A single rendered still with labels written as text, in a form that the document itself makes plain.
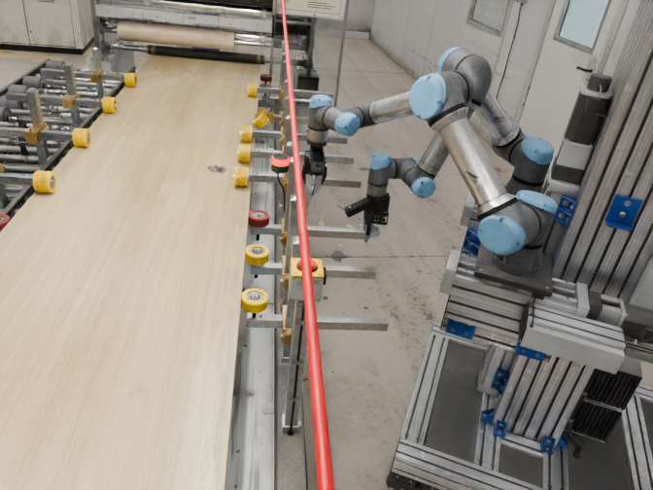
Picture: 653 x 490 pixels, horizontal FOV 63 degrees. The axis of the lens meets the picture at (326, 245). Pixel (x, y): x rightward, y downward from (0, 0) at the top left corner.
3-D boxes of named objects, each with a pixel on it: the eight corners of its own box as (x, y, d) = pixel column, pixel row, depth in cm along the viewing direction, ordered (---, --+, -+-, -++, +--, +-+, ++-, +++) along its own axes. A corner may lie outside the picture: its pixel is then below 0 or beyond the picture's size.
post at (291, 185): (289, 269, 212) (298, 156, 187) (290, 274, 209) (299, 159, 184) (280, 268, 212) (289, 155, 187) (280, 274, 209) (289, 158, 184)
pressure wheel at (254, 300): (253, 312, 169) (255, 283, 163) (272, 324, 165) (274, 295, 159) (234, 325, 163) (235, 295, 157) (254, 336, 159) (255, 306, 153)
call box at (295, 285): (318, 286, 125) (322, 258, 121) (320, 304, 119) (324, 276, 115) (288, 285, 125) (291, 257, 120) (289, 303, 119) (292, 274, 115)
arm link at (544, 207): (552, 237, 160) (567, 196, 153) (532, 252, 151) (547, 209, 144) (515, 221, 167) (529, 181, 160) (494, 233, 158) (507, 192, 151)
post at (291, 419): (297, 419, 147) (313, 286, 124) (298, 434, 143) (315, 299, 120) (282, 419, 147) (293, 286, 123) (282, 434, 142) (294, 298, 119)
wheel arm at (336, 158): (352, 161, 248) (353, 154, 246) (353, 164, 245) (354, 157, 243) (243, 154, 242) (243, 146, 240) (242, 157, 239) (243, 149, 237)
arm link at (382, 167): (397, 158, 190) (375, 159, 188) (393, 187, 196) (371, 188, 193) (389, 150, 196) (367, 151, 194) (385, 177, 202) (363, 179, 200)
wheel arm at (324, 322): (385, 327, 171) (387, 316, 169) (387, 333, 168) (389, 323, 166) (247, 322, 165) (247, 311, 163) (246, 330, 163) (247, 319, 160)
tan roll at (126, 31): (305, 54, 401) (306, 37, 395) (305, 58, 391) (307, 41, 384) (106, 36, 383) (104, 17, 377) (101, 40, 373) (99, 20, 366)
